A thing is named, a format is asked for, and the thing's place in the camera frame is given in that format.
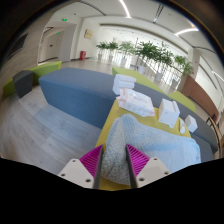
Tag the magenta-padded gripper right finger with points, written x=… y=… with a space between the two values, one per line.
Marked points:
x=151 y=170

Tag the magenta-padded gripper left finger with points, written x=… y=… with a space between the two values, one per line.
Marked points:
x=75 y=173

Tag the light blue towel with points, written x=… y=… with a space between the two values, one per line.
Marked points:
x=160 y=143

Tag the yellow upholstered bench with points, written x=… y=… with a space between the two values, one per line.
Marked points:
x=107 y=131

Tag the small white tag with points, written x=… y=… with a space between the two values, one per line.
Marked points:
x=182 y=126

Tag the tall white slotted box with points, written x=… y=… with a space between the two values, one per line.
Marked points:
x=167 y=113

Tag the white plastic-wrapped tissue pack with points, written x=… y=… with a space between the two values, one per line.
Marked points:
x=136 y=101

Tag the wooden black-framed table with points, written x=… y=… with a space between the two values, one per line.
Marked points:
x=218 y=133

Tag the small green upholstered bench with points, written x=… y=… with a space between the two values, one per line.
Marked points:
x=183 y=100

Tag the long blue-grey upholstered bench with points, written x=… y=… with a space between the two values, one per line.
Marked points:
x=76 y=90

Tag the white stacked box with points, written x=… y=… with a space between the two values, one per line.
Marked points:
x=123 y=85

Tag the brown wooden counter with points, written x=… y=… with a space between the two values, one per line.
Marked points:
x=200 y=93

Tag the dark grey cube seat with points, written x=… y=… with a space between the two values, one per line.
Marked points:
x=23 y=83

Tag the long green upholstered bench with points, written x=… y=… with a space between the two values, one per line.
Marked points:
x=43 y=68

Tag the red bin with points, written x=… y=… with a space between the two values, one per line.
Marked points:
x=83 y=55

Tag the row of potted plants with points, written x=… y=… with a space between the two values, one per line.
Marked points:
x=148 y=50

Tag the green exit sign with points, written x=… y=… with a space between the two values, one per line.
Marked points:
x=64 y=19

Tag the ceiling light strips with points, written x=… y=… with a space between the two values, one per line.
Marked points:
x=125 y=8

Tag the yellow wall picture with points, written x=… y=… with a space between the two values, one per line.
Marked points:
x=88 y=34

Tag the black wall screen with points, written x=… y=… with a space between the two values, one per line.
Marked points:
x=17 y=45

